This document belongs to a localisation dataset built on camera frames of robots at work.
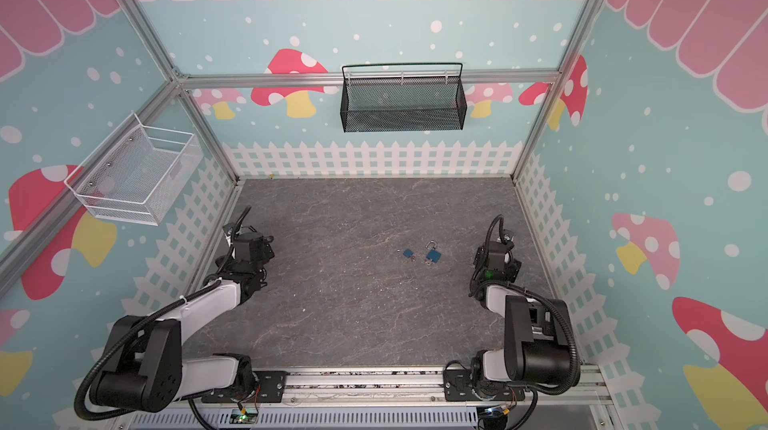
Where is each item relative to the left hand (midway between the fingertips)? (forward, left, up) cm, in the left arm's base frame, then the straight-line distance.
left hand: (246, 251), depth 89 cm
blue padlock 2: (+6, -58, -9) cm, 59 cm away
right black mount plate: (-33, -61, -8) cm, 70 cm away
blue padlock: (+6, -49, -9) cm, 51 cm away
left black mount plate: (-34, -14, -8) cm, 38 cm away
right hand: (+3, -77, -3) cm, 77 cm away
